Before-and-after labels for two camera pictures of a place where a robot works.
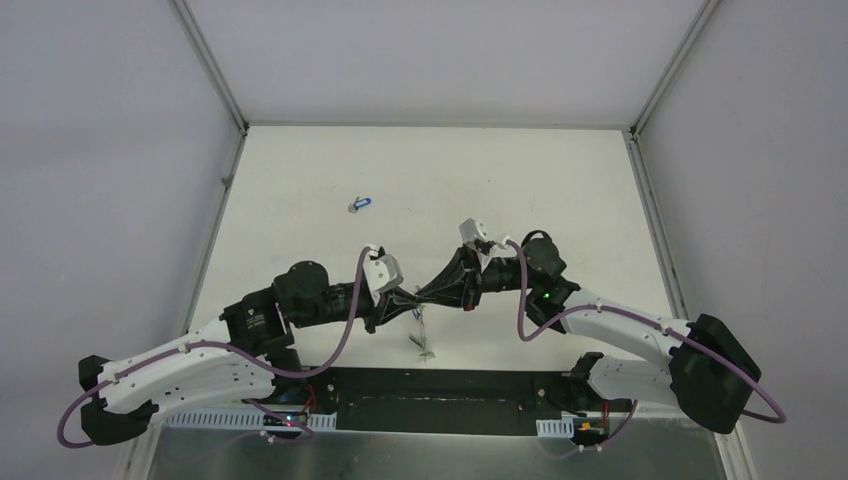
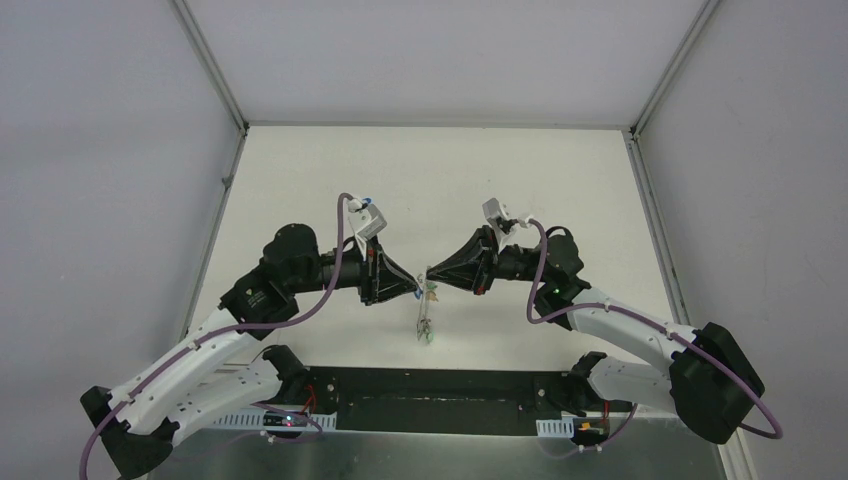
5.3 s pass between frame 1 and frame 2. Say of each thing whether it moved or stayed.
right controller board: stayed
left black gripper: moved
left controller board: stayed
